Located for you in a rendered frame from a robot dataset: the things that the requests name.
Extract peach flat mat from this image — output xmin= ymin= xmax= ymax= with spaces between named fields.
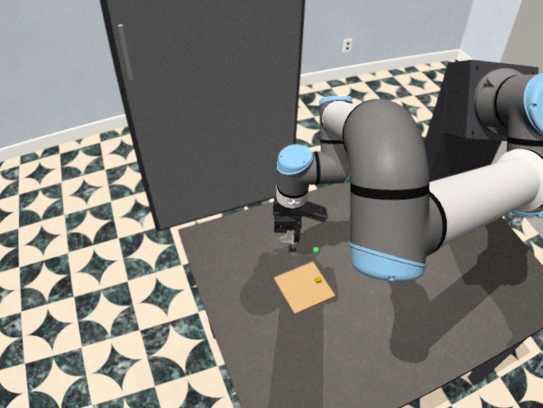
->
xmin=274 ymin=262 xmax=335 ymax=314

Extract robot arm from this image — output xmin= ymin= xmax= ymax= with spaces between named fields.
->
xmin=276 ymin=68 xmax=543 ymax=281

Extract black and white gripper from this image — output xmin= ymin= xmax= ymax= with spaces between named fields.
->
xmin=273 ymin=195 xmax=302 ymax=249

